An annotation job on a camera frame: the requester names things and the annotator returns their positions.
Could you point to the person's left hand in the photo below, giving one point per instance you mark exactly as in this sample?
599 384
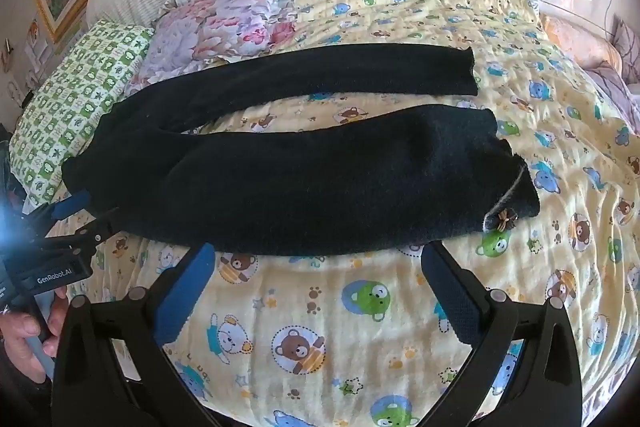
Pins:
20 332

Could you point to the pink floral pillow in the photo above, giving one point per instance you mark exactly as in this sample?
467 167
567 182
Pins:
225 22

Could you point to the peach pillow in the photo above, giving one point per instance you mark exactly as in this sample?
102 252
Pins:
580 39

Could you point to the pink pillows by window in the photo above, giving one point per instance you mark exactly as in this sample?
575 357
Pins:
620 82

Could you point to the black pants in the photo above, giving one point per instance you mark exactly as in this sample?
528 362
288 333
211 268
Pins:
300 187

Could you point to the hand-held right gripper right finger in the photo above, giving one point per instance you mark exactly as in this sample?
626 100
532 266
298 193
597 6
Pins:
450 294

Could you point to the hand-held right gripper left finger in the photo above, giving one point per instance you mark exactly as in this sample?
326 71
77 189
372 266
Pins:
187 297

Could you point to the green checked pillow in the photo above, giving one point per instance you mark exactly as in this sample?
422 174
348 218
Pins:
75 97

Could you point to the yellow bear print blanket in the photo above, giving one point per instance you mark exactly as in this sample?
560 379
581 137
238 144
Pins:
350 307

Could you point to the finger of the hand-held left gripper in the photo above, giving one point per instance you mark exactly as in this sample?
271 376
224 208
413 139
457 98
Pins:
95 232
72 203

